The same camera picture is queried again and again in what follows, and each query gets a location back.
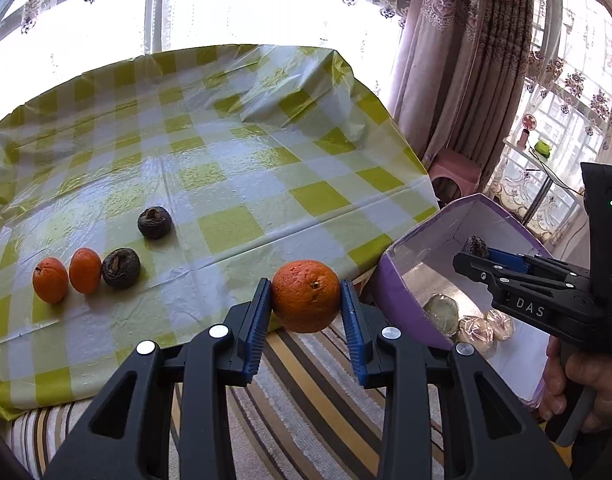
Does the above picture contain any striped towel blanket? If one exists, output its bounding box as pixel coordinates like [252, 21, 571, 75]
[6, 305, 546, 480]

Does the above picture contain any pink curtain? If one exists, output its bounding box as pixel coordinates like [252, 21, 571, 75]
[386, 0, 536, 193]

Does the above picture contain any plastic-wrapped green mango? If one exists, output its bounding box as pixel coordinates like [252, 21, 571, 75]
[423, 294, 460, 333]

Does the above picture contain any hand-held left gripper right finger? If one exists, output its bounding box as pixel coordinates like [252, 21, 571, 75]
[340, 280, 572, 480]

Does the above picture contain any white side table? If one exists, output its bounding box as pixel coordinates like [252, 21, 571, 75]
[503, 135, 586, 233]

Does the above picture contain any pink plastic stool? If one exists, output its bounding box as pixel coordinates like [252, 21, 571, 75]
[428, 147, 486, 209]

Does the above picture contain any dark wrinkled fruit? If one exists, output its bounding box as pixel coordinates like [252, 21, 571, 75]
[462, 235, 491, 261]
[137, 206, 175, 240]
[101, 247, 142, 291]

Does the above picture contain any yellow checkered plastic tablecloth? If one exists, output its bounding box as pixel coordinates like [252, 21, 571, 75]
[0, 45, 439, 421]

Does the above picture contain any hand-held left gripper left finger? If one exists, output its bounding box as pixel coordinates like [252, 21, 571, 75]
[43, 277, 273, 480]

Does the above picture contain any small orange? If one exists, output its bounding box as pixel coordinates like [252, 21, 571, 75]
[68, 247, 103, 294]
[32, 257, 69, 304]

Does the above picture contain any purple cardboard box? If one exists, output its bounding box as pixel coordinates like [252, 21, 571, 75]
[373, 192, 561, 406]

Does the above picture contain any large orange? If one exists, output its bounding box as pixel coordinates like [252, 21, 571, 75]
[271, 259, 341, 333]

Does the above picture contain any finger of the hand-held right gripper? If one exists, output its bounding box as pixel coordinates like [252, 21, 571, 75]
[487, 247, 592, 278]
[452, 252, 574, 302]

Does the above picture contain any small pink fan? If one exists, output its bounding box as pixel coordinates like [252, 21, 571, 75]
[516, 112, 539, 149]

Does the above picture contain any plastic-wrapped pale fruit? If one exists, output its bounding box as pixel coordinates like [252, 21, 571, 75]
[458, 316, 495, 358]
[486, 308, 515, 343]

